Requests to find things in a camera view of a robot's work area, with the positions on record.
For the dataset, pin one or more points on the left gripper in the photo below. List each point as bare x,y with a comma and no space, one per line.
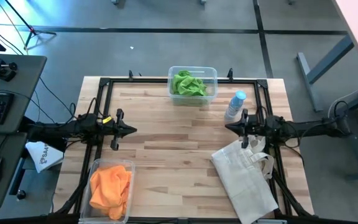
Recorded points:
113,129

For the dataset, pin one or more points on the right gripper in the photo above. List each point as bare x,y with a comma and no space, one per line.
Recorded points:
251,127

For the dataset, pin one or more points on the orange microfiber towel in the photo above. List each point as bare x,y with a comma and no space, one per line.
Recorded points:
109,186

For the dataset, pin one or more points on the green microfiber towel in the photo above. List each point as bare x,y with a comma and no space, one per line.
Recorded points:
188,85

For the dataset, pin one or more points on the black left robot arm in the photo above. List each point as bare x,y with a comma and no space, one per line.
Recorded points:
73,129

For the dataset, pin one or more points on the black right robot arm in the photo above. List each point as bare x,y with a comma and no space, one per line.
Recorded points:
309,129

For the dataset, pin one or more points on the blue Febreze spray bottle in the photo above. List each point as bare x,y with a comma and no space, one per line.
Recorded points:
235,104

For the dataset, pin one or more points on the clear plastic bin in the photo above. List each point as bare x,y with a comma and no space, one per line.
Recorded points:
87,211
211,77

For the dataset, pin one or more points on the beige canvas tote bag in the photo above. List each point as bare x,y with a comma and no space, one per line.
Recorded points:
244,186

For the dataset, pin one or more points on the white printed bag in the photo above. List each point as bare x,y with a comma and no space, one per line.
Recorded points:
47,157

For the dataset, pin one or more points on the grey metal cabinet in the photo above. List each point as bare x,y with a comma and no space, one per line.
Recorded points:
36,189

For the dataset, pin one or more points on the grey table leg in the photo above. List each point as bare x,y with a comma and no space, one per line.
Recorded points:
331,59

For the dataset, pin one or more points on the black round knob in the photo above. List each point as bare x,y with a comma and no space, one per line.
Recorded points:
21,194

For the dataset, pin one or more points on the black tripod stand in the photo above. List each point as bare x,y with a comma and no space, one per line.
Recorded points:
33,31

